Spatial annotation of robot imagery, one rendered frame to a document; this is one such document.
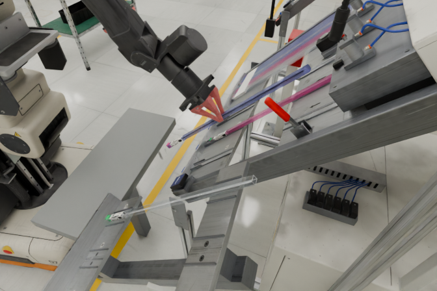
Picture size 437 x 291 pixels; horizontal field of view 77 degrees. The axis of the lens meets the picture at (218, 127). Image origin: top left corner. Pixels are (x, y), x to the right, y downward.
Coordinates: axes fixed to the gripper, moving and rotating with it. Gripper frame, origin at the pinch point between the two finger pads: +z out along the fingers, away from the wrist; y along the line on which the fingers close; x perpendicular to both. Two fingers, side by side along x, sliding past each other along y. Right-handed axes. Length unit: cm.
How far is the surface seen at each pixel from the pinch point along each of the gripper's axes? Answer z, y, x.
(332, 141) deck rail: 10.5, -9.5, -24.8
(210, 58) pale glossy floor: 7, 180, 130
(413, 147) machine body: 70, 49, -17
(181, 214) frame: 14.8, -14.6, 25.1
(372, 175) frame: 55, 24, -9
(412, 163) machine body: 70, 40, -16
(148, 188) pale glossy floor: 26, 22, 110
